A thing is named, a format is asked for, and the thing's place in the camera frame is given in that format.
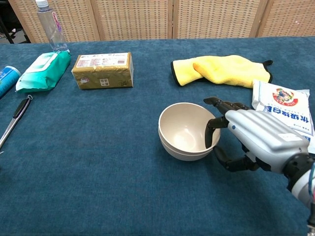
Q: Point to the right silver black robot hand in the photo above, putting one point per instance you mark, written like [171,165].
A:
[261,132]

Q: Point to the beige plastic bowl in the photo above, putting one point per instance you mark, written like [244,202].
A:
[187,156]
[182,120]

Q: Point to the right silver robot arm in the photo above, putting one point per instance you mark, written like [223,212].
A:
[304,177]

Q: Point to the white sugar bag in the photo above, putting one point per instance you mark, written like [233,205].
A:
[288,103]

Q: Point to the yellow cloth with black trim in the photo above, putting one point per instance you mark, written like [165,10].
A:
[229,70]

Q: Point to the woven wooden folding screen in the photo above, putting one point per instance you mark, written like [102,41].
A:
[137,19]

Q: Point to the gold wrapped rectangular box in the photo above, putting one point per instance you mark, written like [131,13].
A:
[101,76]

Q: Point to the blue felt table cover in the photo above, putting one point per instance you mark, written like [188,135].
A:
[98,184]

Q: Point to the green wet wipes pack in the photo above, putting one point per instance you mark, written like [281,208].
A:
[43,73]

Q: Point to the clear plastic water bottle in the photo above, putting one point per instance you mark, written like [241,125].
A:
[53,29]

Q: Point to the blue tube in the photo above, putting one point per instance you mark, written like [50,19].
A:
[7,78]

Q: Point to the black tripod stand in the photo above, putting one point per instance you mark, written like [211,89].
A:
[7,32]

